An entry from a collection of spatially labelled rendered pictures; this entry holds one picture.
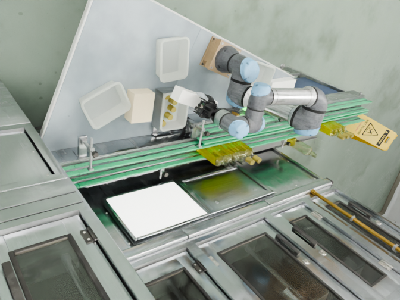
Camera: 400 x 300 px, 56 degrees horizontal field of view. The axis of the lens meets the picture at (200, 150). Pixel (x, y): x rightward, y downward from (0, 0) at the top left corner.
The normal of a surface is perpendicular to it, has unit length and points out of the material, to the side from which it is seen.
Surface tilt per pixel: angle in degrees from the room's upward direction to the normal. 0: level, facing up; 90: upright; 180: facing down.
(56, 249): 90
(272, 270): 90
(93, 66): 0
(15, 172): 90
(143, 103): 0
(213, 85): 0
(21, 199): 90
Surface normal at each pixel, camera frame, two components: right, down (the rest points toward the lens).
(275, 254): 0.15, -0.87
